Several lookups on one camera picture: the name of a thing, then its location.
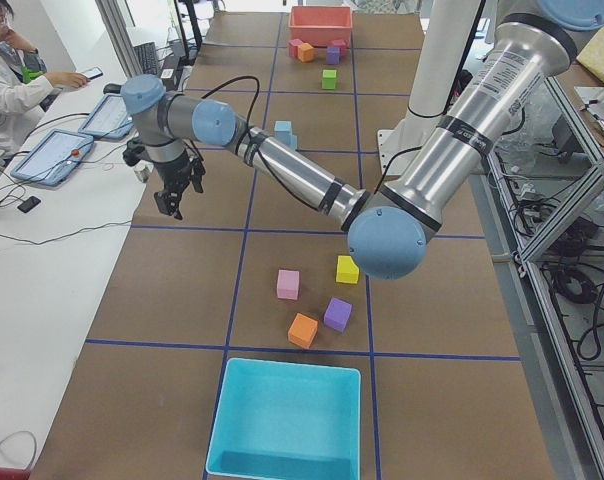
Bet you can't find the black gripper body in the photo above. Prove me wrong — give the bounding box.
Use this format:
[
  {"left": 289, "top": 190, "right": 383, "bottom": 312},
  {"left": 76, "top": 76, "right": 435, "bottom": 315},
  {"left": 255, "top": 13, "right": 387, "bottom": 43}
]
[{"left": 154, "top": 152, "right": 206, "bottom": 220}]

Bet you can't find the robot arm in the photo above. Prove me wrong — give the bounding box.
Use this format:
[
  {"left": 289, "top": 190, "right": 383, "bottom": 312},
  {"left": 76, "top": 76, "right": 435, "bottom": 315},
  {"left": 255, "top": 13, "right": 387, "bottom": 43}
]
[{"left": 120, "top": 1, "right": 604, "bottom": 280}]

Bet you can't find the teach pendant far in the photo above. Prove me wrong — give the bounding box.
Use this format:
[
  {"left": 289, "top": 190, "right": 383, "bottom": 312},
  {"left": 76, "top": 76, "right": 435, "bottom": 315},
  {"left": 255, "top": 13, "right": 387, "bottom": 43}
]
[{"left": 78, "top": 93, "right": 133, "bottom": 140}]

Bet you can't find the teach pendant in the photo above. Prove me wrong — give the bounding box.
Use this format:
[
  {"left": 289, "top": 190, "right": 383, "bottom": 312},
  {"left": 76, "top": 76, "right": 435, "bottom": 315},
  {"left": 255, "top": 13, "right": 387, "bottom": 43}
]
[
  {"left": 78, "top": 93, "right": 133, "bottom": 140},
  {"left": 10, "top": 129, "right": 94, "bottom": 187}
]

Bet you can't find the black computer mouse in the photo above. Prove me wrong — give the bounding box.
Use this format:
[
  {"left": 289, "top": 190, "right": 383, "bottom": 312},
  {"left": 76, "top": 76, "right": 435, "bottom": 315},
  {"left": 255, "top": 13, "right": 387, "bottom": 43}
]
[{"left": 103, "top": 83, "right": 122, "bottom": 94}]

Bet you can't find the teach pendant near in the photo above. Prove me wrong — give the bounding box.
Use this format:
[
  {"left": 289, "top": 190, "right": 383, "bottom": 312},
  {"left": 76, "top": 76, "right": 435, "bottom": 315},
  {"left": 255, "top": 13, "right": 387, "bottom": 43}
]
[{"left": 10, "top": 129, "right": 94, "bottom": 187}]

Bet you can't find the black keyboard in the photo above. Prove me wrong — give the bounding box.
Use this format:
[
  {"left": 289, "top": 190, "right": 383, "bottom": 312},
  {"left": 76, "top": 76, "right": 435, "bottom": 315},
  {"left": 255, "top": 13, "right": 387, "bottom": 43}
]
[{"left": 133, "top": 42, "right": 160, "bottom": 76}]

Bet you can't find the black smartphone on desk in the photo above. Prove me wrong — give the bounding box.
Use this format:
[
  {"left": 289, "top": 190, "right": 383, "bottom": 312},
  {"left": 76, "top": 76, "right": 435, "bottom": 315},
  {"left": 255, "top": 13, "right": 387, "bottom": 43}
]
[{"left": 17, "top": 196, "right": 41, "bottom": 213}]

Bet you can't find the pink lilac foam block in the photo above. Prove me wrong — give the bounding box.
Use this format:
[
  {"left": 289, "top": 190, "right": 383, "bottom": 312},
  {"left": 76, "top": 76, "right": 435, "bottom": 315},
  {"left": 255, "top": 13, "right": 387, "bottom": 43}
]
[{"left": 276, "top": 269, "right": 300, "bottom": 300}]

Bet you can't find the magenta block near orange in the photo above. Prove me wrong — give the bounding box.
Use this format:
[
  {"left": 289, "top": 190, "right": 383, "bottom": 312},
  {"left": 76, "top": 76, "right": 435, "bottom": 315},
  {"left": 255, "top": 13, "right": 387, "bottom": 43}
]
[{"left": 288, "top": 38, "right": 303, "bottom": 58}]

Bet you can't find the orange block right side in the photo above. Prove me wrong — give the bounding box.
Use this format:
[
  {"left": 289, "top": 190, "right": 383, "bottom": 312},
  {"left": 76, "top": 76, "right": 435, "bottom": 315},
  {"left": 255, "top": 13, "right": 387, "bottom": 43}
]
[{"left": 297, "top": 42, "right": 315, "bottom": 63}]

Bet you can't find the green foam block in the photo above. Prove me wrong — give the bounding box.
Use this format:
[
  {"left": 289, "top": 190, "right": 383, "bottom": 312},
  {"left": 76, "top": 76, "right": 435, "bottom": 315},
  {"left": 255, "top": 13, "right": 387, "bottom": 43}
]
[{"left": 321, "top": 69, "right": 338, "bottom": 90}]

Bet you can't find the seated person white coat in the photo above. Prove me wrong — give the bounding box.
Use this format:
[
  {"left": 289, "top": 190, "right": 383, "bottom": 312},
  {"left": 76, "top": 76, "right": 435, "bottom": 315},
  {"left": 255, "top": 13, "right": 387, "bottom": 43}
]
[{"left": 0, "top": 1, "right": 89, "bottom": 154}]

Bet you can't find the yellow foam block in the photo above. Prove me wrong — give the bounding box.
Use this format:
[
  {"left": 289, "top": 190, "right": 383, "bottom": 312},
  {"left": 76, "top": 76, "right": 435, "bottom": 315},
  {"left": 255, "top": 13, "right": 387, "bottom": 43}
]
[{"left": 335, "top": 255, "right": 360, "bottom": 285}]

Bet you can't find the purple block right side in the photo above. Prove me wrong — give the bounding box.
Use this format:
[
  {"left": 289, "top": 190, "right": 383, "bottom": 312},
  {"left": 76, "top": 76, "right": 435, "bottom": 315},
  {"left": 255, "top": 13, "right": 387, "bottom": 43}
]
[{"left": 326, "top": 45, "right": 341, "bottom": 65}]

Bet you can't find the orange block left side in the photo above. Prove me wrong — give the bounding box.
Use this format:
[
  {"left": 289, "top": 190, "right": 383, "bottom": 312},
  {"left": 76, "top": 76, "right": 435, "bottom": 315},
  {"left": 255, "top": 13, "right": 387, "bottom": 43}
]
[{"left": 287, "top": 313, "right": 318, "bottom": 349}]

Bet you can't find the pink plastic tray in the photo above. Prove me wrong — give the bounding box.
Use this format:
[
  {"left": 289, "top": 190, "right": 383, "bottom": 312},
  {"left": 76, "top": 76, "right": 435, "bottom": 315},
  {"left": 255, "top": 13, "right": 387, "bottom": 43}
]
[{"left": 288, "top": 6, "right": 353, "bottom": 47}]

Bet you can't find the magenta block near purple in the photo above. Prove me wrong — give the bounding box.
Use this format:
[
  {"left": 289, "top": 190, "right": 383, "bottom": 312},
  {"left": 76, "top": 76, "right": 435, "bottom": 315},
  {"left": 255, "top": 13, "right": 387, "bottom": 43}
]
[{"left": 330, "top": 39, "right": 347, "bottom": 51}]

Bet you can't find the purple block left side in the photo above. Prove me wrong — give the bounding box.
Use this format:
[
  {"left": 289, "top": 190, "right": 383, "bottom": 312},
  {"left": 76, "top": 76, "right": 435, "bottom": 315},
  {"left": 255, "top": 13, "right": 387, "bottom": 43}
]
[{"left": 323, "top": 297, "right": 353, "bottom": 332}]

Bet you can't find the light blue plastic bin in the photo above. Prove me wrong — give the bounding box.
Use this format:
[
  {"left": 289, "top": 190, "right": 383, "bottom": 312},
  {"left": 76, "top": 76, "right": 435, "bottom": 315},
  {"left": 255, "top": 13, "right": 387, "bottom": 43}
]
[{"left": 206, "top": 358, "right": 361, "bottom": 479}]

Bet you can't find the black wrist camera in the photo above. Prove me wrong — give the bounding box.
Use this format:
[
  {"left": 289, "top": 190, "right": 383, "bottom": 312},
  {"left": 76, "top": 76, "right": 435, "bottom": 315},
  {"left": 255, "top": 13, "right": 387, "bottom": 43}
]
[{"left": 122, "top": 139, "right": 145, "bottom": 167}]

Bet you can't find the aluminium frame post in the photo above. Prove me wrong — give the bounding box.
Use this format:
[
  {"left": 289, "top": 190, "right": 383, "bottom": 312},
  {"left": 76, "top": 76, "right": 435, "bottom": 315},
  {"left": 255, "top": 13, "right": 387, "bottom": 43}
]
[{"left": 95, "top": 0, "right": 142, "bottom": 78}]

